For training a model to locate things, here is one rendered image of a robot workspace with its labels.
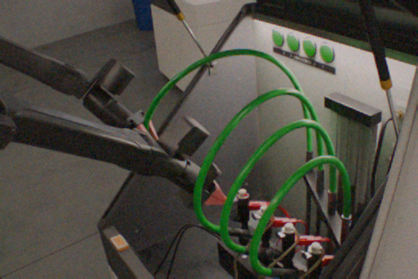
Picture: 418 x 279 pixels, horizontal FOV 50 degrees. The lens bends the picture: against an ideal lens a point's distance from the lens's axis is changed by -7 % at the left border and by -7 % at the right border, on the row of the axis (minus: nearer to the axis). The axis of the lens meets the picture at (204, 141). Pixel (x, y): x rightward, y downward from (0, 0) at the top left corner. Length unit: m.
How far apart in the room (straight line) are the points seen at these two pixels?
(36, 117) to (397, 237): 0.57
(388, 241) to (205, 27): 3.19
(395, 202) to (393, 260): 0.09
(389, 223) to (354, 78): 0.41
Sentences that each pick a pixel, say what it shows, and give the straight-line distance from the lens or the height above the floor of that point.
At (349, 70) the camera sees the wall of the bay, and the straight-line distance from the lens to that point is 1.09.
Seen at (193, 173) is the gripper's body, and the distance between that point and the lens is 0.97.
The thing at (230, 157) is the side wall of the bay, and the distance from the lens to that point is 1.43.
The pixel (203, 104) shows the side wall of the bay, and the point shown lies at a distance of 1.31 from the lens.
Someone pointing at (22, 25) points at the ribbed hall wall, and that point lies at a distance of 7.49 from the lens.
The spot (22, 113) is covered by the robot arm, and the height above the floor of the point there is 1.49.
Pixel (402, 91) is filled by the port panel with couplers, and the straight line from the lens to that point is 1.01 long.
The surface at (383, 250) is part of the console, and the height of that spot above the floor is 1.20.
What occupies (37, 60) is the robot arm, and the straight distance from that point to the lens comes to 1.07.
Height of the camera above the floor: 1.73
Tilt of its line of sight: 28 degrees down
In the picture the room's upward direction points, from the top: 6 degrees counter-clockwise
